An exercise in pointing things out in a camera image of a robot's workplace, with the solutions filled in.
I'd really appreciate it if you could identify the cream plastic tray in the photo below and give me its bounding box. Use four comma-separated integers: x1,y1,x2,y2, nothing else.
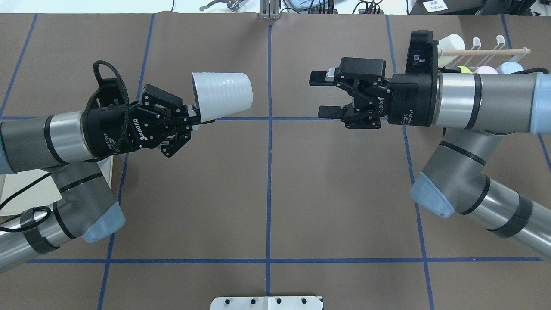
0,155,115,217

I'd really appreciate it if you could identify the white wire cup rack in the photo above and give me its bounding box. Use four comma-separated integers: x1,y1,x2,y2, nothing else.
437,34,532,70

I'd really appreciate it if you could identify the yellow plastic cup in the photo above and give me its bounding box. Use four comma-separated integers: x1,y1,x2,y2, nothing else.
457,65,472,74

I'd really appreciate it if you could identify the pink plastic cup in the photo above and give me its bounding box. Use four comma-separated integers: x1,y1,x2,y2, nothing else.
472,65,498,74

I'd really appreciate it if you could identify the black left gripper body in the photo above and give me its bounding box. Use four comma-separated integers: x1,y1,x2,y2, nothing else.
82,77,192,158

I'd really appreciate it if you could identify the blue plastic cup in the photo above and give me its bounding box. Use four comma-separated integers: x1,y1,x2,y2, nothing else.
496,61,524,74

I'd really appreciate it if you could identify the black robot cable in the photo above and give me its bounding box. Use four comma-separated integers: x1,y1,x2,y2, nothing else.
0,60,130,233

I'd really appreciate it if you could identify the cream plastic cup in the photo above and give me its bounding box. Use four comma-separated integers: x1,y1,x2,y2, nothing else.
437,34,466,57

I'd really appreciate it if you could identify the grey plastic cup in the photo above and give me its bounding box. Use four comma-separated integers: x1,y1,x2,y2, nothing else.
192,72,254,123

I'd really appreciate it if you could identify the aluminium frame post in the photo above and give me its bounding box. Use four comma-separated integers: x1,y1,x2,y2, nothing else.
259,0,282,20

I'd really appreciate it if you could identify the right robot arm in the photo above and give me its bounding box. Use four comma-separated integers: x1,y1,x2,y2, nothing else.
309,56,550,259

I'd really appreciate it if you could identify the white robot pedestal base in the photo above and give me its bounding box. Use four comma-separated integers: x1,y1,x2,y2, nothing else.
210,295,324,310

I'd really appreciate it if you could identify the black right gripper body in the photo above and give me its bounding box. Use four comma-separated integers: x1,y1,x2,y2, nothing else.
333,57,438,129

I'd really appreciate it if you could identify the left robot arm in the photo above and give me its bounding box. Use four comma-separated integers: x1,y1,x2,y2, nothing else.
1,73,253,272

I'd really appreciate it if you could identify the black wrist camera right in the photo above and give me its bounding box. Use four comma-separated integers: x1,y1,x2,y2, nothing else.
405,30,438,73

